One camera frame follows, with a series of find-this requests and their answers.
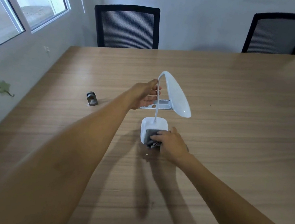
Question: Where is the grey cleaning cloth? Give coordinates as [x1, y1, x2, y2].
[144, 128, 164, 150]

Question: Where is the person's left forearm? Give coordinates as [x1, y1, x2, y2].
[0, 75, 135, 224]

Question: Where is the black mesh office chair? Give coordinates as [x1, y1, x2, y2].
[241, 8, 295, 59]
[90, 1, 163, 54]

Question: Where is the person's right forearm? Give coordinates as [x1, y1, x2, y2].
[171, 152, 295, 224]

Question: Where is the person's right hand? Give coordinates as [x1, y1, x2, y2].
[147, 124, 191, 167]

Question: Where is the silver table cable tray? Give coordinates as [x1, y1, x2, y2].
[138, 97, 175, 113]

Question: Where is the person's left hand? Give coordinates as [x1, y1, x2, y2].
[126, 76, 163, 113]

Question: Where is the green leaf wall hook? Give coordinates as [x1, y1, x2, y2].
[0, 80, 16, 97]

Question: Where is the white framed window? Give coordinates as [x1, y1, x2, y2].
[0, 0, 72, 63]

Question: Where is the white desk lamp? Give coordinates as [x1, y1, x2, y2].
[139, 69, 196, 149]

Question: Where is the small grey metal holder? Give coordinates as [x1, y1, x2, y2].
[85, 91, 100, 107]

